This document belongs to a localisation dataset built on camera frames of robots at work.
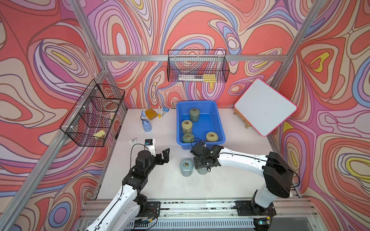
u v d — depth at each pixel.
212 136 0.91
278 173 0.44
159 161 0.72
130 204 0.53
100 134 0.72
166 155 0.73
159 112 1.15
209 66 0.96
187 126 0.99
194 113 1.08
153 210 0.72
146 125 1.01
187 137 0.91
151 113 1.12
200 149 0.65
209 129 1.07
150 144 0.69
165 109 1.20
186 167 0.79
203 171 0.85
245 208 0.73
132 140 0.99
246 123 1.06
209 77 0.82
